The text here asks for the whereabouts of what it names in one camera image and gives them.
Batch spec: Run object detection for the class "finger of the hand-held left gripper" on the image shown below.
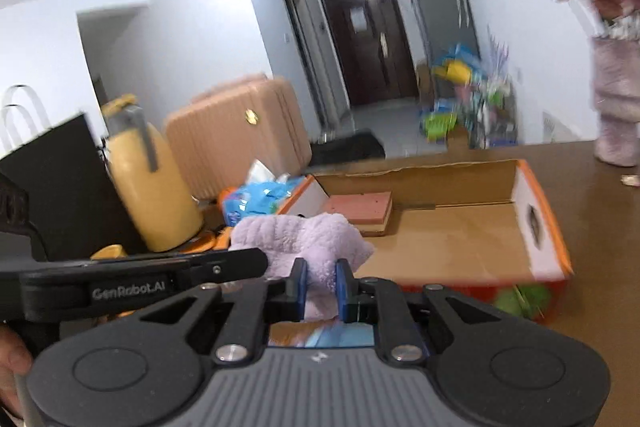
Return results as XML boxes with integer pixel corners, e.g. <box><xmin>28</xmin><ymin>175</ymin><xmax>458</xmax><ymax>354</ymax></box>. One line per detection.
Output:
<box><xmin>187</xmin><ymin>248</ymin><xmax>269</xmax><ymax>282</ymax></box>

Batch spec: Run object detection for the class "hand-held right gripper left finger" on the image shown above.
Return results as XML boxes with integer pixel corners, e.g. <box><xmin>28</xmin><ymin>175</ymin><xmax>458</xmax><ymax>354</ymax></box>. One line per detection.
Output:
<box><xmin>125</xmin><ymin>258</ymin><xmax>308</xmax><ymax>365</ymax></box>

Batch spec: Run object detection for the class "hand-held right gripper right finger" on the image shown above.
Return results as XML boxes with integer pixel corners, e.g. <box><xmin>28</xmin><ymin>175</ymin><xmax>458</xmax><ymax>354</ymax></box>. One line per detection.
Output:
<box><xmin>334</xmin><ymin>258</ymin><xmax>506</xmax><ymax>365</ymax></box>

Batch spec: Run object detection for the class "purple plush towel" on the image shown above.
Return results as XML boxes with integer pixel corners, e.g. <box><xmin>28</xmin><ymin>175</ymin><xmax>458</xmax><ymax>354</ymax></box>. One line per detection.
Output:
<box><xmin>227</xmin><ymin>213</ymin><xmax>376</xmax><ymax>323</ymax></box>

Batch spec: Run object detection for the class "red cardboard box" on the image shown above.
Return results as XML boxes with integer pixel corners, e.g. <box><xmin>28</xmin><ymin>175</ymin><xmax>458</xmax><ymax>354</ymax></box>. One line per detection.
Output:
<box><xmin>277</xmin><ymin>159</ymin><xmax>573</xmax><ymax>325</ymax></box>

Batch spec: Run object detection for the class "person's left hand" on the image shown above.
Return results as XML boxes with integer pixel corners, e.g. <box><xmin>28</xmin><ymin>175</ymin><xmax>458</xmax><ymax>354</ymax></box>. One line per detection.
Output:
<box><xmin>0</xmin><ymin>324</ymin><xmax>33</xmax><ymax>419</ymax></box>

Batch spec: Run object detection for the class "orange cloth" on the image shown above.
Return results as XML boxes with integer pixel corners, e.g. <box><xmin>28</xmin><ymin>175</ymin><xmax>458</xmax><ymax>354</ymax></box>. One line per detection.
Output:
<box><xmin>90</xmin><ymin>227</ymin><xmax>233</xmax><ymax>260</ymax></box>

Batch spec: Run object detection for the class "blue plastic tissue pack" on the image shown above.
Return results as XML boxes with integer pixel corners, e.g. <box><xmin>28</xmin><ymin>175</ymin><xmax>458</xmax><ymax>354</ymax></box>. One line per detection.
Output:
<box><xmin>220</xmin><ymin>159</ymin><xmax>306</xmax><ymax>228</ymax></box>

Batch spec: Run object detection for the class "pink sponge block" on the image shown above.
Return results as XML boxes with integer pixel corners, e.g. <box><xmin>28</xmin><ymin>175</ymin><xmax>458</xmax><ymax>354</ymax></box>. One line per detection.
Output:
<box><xmin>321</xmin><ymin>191</ymin><xmax>393</xmax><ymax>237</ymax></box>

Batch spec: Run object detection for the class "yellow bottle with grey lid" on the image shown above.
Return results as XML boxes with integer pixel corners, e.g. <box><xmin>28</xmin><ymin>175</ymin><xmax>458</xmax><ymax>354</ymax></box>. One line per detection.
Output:
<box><xmin>99</xmin><ymin>94</ymin><xmax>205</xmax><ymax>254</ymax></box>

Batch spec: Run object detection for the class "pink ribbed suitcase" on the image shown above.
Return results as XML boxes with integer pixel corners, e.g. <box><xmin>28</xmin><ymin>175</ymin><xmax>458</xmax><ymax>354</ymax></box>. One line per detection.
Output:
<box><xmin>164</xmin><ymin>74</ymin><xmax>313</xmax><ymax>200</ymax></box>

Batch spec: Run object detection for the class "black floor mat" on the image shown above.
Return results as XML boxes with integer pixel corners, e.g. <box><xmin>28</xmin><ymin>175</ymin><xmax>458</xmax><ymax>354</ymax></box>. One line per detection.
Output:
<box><xmin>307</xmin><ymin>131</ymin><xmax>387</xmax><ymax>166</ymax></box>

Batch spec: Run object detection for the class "pile of colourful toys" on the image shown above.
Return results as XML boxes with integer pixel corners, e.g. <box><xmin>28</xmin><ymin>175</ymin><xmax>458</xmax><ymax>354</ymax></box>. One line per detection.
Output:
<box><xmin>417</xmin><ymin>42</ymin><xmax>521</xmax><ymax>148</ymax></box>

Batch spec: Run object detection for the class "dark brown door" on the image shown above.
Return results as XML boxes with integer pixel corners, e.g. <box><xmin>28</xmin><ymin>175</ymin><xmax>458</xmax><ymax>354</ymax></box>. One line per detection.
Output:
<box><xmin>320</xmin><ymin>0</ymin><xmax>418</xmax><ymax>108</ymax></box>

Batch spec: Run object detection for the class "grey refrigerator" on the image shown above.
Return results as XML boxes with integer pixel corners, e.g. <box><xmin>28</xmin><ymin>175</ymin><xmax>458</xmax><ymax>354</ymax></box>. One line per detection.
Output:
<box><xmin>402</xmin><ymin>0</ymin><xmax>483</xmax><ymax>108</ymax></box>

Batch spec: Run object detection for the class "grey ribbed vase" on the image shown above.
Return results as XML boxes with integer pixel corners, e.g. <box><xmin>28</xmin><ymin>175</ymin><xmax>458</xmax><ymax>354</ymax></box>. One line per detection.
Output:
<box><xmin>592</xmin><ymin>19</ymin><xmax>640</xmax><ymax>168</ymax></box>

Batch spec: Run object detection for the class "black bag with white handles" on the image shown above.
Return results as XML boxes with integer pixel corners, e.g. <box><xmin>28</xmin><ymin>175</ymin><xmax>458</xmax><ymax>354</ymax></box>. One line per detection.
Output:
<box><xmin>0</xmin><ymin>84</ymin><xmax>148</xmax><ymax>260</ymax></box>

